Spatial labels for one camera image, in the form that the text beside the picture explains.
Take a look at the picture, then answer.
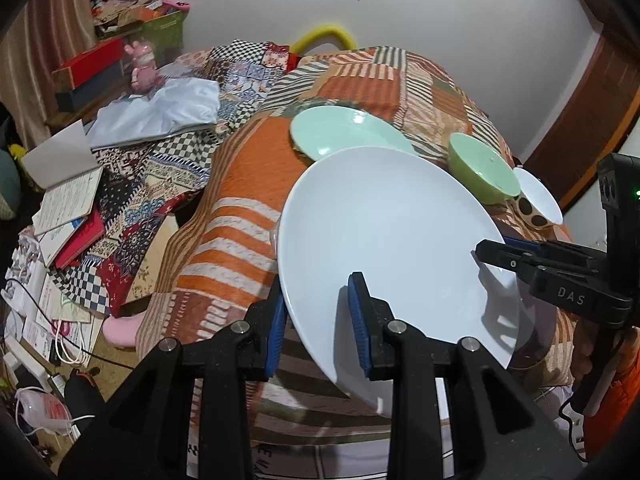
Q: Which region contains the white cable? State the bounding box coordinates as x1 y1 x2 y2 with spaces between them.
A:
47 320 91 366

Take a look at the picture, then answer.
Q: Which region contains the person's right forearm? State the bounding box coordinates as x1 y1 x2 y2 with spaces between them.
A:
582 325 640 461

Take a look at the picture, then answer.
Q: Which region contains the wooden door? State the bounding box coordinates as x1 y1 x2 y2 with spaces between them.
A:
522 0 640 211

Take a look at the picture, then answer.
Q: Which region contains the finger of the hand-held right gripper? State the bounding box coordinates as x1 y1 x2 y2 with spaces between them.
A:
474 239 540 282
501 236 609 262

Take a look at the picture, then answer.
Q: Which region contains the red book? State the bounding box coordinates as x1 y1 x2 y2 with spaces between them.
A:
52 210 106 271

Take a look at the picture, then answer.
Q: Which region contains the striped brown curtain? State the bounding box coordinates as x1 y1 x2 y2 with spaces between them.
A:
0 0 96 151

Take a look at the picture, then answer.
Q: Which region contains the dark grey box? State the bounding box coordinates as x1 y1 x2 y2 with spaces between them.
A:
55 67 126 113

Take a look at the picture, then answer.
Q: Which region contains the pink plush toy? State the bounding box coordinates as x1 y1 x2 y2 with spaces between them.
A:
122 40 163 93

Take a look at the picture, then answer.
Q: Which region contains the mint green plate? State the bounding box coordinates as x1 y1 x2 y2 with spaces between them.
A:
289 105 417 163

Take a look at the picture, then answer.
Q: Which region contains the orange striped patchwork blanket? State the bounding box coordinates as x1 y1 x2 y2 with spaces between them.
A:
117 46 576 461

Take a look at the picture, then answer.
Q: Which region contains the large white plate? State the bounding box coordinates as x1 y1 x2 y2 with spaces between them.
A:
276 146 522 418

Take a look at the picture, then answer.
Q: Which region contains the grey-blue cushion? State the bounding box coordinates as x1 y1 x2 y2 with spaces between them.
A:
0 150 21 221

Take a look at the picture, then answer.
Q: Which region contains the pale blue cloth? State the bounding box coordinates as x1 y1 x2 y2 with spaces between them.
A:
89 77 221 151

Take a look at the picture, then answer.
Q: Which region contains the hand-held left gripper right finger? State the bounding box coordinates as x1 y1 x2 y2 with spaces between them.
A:
347 271 586 480

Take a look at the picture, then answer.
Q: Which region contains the red box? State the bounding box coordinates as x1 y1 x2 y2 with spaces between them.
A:
52 37 126 88

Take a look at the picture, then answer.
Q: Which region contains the white plastic bag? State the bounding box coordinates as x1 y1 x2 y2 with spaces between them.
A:
15 387 76 436

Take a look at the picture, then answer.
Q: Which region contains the open notebook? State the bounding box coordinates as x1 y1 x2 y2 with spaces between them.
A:
32 165 105 236

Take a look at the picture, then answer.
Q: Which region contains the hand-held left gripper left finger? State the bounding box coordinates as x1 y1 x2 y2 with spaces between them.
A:
57 275 290 480

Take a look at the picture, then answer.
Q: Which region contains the green bowl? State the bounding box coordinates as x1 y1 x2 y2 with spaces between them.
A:
446 132 522 206

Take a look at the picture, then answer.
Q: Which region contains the green box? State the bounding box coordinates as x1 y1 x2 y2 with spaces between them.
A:
95 7 186 68

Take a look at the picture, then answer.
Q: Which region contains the checkered patchwork quilt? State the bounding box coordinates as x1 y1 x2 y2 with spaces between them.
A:
55 40 292 321

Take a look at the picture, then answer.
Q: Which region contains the white power strip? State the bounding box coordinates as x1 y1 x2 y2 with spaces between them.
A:
2 337 53 391

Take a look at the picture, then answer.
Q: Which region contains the person's right hand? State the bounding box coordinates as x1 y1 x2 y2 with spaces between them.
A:
571 320 597 387

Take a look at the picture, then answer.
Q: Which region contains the white bowl with brown dots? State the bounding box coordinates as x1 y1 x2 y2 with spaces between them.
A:
511 166 564 231

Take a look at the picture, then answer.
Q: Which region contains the yellow foam tube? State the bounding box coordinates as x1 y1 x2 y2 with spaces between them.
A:
290 21 357 55

